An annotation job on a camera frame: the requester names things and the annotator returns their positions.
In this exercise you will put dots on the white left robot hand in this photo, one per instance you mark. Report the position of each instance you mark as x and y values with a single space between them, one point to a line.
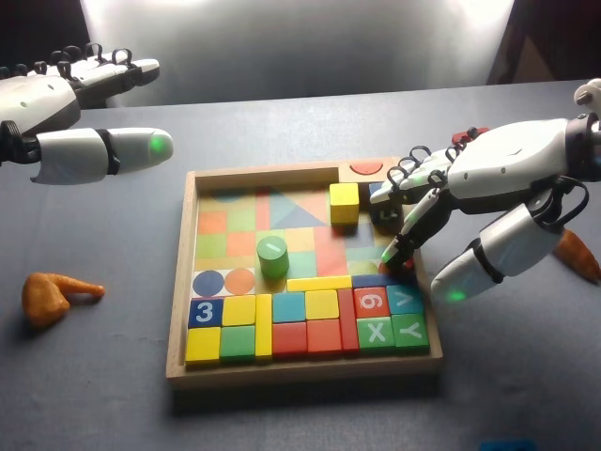
37 103

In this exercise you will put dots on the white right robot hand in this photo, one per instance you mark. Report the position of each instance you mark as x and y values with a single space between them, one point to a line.
507 164

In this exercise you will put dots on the green cylinder block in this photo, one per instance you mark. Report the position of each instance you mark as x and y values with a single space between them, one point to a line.
272 256

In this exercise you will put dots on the yellow cube block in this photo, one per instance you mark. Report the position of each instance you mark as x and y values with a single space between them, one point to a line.
344 202

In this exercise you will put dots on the blue two-hole block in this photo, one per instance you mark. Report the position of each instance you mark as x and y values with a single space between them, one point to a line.
507 445

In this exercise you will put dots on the orange toy carrot piece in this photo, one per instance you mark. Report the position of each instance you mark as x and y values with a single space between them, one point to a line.
580 258

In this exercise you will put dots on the toy fried chicken drumstick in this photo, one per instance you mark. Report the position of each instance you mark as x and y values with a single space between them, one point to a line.
47 300

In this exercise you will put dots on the wooden puzzle tray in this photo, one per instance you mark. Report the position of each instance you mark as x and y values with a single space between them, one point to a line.
211 244

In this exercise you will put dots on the grey table cloth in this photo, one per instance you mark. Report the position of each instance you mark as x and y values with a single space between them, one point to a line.
94 399

